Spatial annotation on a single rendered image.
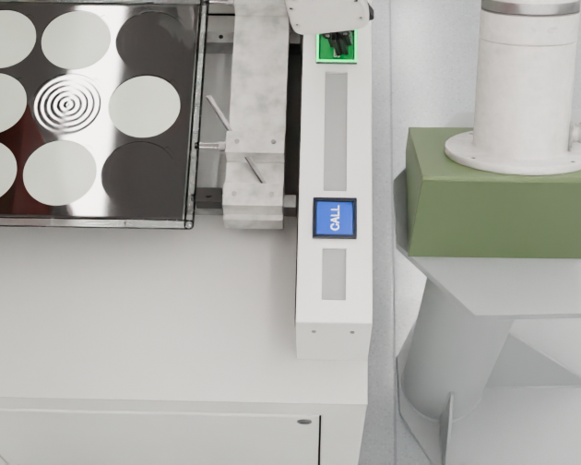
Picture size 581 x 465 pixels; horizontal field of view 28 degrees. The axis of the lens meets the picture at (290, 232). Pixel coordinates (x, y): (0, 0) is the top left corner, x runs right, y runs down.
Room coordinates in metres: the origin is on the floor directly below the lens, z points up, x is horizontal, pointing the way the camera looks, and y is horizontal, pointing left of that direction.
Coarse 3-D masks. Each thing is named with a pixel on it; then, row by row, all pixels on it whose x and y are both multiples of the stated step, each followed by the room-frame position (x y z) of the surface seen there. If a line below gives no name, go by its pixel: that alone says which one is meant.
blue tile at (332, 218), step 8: (320, 208) 0.65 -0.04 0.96; (328, 208) 0.65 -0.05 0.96; (336, 208) 0.65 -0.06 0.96; (344, 208) 0.65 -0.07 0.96; (352, 208) 0.65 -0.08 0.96; (320, 216) 0.64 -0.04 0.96; (328, 216) 0.64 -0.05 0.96; (336, 216) 0.64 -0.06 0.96; (344, 216) 0.64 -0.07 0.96; (352, 216) 0.64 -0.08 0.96; (320, 224) 0.62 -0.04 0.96; (328, 224) 0.62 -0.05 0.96; (336, 224) 0.62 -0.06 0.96; (344, 224) 0.62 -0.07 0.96; (352, 224) 0.62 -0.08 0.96; (320, 232) 0.61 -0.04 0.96; (328, 232) 0.61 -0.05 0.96; (336, 232) 0.61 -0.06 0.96; (344, 232) 0.61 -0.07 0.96; (352, 232) 0.61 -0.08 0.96
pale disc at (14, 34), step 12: (0, 12) 1.02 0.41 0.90; (12, 12) 1.02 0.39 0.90; (0, 24) 1.00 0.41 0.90; (12, 24) 1.00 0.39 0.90; (24, 24) 0.99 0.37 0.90; (0, 36) 0.98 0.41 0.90; (12, 36) 0.97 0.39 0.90; (24, 36) 0.97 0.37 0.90; (0, 48) 0.95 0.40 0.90; (12, 48) 0.95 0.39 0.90; (24, 48) 0.95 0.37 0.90; (0, 60) 0.93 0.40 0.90; (12, 60) 0.93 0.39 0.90
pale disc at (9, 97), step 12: (0, 84) 0.89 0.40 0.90; (12, 84) 0.89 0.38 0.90; (0, 96) 0.87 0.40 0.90; (12, 96) 0.87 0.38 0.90; (24, 96) 0.87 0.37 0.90; (0, 108) 0.85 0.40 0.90; (12, 108) 0.85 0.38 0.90; (24, 108) 0.85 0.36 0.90; (0, 120) 0.83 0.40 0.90; (12, 120) 0.83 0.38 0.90
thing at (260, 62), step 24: (240, 24) 0.99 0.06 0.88; (264, 24) 0.99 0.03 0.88; (288, 24) 0.99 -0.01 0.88; (240, 48) 0.95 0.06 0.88; (264, 48) 0.95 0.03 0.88; (288, 48) 0.95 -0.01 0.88; (240, 72) 0.91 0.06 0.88; (264, 72) 0.91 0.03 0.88; (288, 72) 0.92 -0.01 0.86; (240, 96) 0.87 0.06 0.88; (264, 96) 0.87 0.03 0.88; (240, 120) 0.83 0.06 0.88; (264, 120) 0.83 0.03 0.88; (240, 168) 0.76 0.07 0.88; (264, 168) 0.75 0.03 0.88; (240, 216) 0.68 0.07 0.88; (264, 216) 0.68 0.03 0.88
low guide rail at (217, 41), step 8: (208, 32) 1.00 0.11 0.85; (216, 32) 1.00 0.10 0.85; (224, 32) 1.00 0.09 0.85; (232, 32) 1.00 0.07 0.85; (296, 32) 1.00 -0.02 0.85; (208, 40) 0.99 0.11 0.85; (216, 40) 0.99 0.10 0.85; (224, 40) 0.99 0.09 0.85; (232, 40) 0.99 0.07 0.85; (296, 40) 0.98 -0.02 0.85; (208, 48) 0.98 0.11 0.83; (216, 48) 0.98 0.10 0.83; (224, 48) 0.98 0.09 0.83; (232, 48) 0.98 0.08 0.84; (296, 48) 0.98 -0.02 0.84
